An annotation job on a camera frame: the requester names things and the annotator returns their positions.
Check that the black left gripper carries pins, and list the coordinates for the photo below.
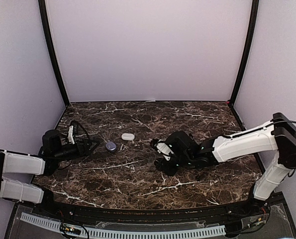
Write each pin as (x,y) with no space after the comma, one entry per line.
(85,151)

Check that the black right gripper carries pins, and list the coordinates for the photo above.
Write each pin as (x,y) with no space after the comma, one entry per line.
(170,170)

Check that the purple earbud charging case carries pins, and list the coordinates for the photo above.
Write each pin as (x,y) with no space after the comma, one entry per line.
(111,146)

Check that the white earbud charging case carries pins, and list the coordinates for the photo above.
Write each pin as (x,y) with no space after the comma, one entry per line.
(128,136)

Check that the black earbud charging case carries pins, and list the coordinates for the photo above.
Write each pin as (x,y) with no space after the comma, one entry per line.
(160,164)

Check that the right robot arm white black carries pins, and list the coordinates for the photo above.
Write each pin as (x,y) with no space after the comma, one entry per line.
(278,135)

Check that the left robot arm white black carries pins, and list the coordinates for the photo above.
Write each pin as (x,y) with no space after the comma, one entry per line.
(45,163)

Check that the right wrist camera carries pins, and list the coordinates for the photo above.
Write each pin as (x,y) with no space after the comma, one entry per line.
(162,148)

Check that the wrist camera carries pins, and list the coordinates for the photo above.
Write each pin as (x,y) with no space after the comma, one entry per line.
(162,148)
(73,130)

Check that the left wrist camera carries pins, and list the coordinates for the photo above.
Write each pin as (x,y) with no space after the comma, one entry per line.
(73,130)

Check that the black front table rail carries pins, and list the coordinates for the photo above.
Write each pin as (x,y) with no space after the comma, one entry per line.
(89,215)

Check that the white slotted cable duct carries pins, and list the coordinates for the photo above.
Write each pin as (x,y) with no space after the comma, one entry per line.
(108,230)

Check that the left black frame post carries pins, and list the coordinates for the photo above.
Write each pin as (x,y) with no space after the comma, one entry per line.
(51,51)

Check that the black frame post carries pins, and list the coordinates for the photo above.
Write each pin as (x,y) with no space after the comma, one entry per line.
(246,52)
(51,51)

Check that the right black frame post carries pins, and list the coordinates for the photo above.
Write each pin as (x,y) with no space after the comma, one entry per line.
(246,52)

